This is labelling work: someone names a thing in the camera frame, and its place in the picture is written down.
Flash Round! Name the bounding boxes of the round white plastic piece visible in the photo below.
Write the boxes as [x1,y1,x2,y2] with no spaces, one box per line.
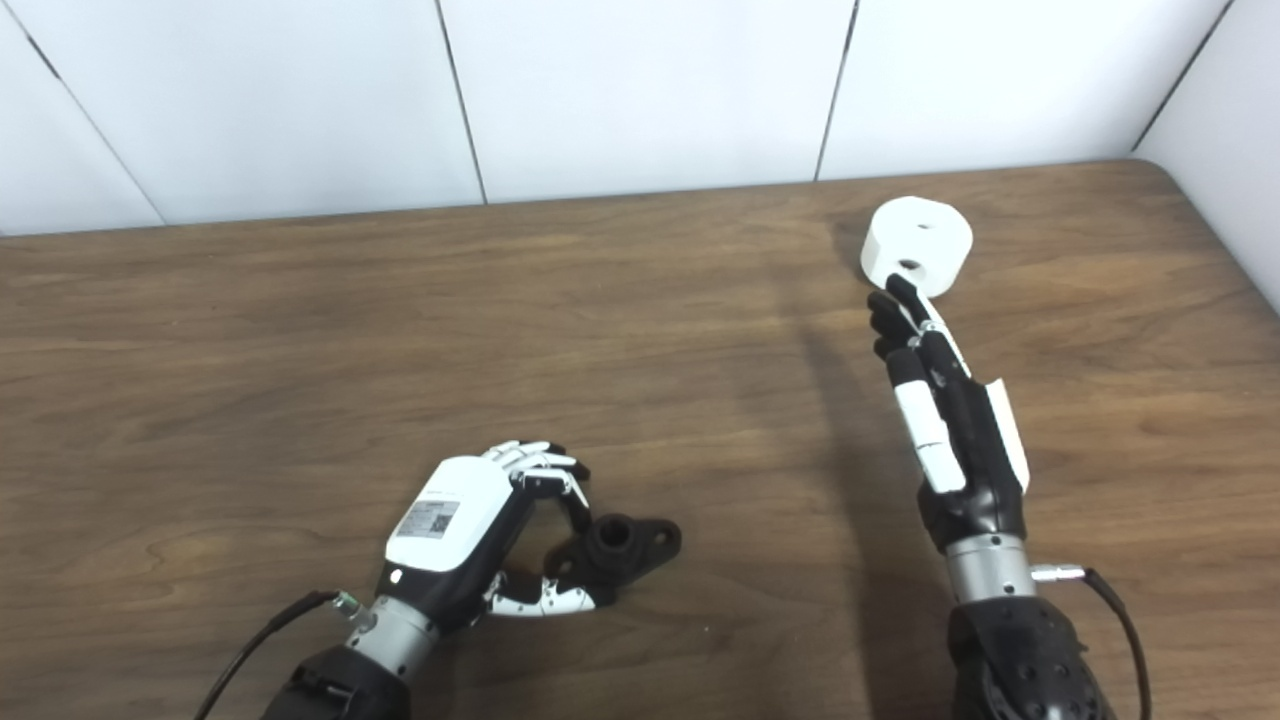
[861,196,974,299]

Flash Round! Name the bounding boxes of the black plastic holder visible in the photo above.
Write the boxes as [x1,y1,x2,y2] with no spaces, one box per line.
[545,513,683,606]

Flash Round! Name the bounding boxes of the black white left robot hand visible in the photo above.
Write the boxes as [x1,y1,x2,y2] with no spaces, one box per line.
[375,440,601,633]

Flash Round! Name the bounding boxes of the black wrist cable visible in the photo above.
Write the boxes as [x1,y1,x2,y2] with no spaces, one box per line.
[1030,565,1153,720]
[193,590,361,720]

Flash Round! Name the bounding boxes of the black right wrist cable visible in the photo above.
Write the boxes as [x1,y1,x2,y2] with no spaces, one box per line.
[1030,565,1153,720]

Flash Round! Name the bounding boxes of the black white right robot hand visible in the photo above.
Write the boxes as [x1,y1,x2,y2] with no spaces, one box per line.
[867,273,1031,554]

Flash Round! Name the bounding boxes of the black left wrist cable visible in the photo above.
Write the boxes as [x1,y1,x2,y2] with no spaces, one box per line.
[193,590,361,720]

